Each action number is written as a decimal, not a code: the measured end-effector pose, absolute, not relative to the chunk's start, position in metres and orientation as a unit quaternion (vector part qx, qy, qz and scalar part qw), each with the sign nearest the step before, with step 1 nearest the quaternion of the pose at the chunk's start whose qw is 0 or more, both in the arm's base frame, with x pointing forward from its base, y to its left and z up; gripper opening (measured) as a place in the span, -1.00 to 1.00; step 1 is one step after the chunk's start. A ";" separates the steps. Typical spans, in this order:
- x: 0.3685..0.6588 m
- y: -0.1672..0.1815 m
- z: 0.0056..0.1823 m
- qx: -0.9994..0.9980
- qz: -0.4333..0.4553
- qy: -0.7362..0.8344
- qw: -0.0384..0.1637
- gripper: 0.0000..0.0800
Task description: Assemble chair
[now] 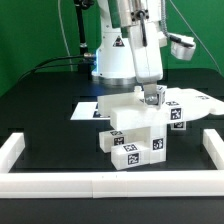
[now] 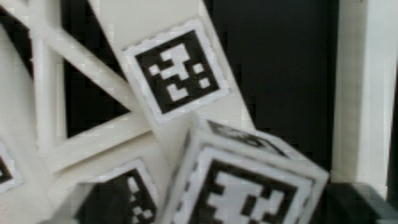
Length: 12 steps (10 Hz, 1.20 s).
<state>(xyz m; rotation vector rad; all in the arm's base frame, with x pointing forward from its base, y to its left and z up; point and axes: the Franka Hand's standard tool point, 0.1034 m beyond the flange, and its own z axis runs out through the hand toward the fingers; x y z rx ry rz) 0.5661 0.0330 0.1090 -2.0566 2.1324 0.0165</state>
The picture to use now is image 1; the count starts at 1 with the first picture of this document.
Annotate white tagged cube nut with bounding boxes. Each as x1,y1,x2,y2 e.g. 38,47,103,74
157,85,167,107
171,122,186,131

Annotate white U-shaped obstacle fence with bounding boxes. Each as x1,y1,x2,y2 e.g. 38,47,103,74
0,133,224,198

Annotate white chair seat part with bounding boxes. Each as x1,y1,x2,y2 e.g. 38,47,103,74
133,123,167,164

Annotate black camera stand pole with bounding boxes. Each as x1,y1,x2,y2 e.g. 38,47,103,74
73,0,94,75

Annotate black cable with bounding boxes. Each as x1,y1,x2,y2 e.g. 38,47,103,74
16,53,98,83

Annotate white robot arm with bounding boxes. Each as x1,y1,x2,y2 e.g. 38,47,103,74
92,0,166,106

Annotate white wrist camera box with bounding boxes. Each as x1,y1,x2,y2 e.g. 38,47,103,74
169,33,196,61

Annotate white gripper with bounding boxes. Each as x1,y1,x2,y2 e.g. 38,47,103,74
128,22,163,105

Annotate white marker tag sheet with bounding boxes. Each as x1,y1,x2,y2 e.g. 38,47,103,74
71,102,109,120

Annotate white chair backrest frame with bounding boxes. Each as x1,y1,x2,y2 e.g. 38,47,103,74
97,88,224,131

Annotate grey hanging cable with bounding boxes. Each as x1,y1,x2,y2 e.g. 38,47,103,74
57,0,74,72

